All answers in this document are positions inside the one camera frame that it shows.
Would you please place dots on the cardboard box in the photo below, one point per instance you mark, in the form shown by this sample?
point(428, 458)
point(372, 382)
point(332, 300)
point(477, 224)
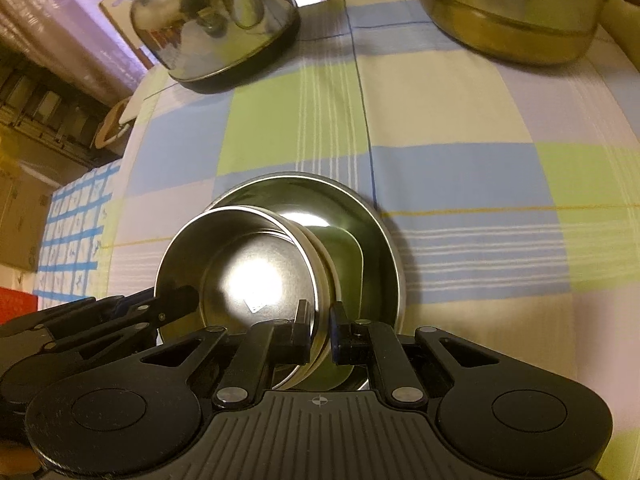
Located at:
point(20, 220)

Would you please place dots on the tan round stool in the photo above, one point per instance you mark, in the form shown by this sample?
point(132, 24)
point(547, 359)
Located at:
point(107, 130)

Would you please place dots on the stainless steel steamer pot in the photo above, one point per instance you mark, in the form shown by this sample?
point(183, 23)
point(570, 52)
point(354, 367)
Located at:
point(500, 25)

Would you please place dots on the plaid pastel tablecloth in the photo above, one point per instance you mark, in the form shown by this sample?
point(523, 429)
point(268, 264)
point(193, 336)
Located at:
point(450, 160)

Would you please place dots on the cream wooden chair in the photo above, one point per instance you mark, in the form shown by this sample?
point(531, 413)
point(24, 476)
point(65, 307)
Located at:
point(122, 20)

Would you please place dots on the red box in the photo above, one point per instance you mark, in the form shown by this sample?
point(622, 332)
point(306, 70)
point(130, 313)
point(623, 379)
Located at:
point(17, 305)

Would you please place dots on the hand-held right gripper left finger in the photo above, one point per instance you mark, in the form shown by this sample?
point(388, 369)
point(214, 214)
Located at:
point(300, 340)

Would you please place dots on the sheer purple curtain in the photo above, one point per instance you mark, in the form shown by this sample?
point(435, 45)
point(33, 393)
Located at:
point(60, 25)

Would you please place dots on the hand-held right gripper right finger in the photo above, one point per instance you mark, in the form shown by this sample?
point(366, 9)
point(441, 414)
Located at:
point(340, 340)

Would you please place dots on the dark folding rack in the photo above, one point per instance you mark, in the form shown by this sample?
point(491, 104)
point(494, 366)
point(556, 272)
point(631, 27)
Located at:
point(45, 110)

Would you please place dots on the stainless steel bowl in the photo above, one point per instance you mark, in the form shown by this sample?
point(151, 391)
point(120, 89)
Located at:
point(240, 270)

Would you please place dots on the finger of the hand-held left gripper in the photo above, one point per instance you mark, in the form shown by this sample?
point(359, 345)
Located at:
point(165, 305)
point(75, 317)

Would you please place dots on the round stainless steel plate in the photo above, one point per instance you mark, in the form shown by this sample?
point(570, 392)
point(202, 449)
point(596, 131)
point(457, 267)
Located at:
point(350, 205)

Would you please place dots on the blue checkered cloth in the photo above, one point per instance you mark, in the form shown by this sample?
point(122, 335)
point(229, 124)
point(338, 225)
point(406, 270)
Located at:
point(70, 225)

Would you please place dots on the stainless steel kettle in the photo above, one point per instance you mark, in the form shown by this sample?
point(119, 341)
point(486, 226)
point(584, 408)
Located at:
point(215, 35)

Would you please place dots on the green square plastic plate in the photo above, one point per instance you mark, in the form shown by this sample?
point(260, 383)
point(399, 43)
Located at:
point(350, 270)

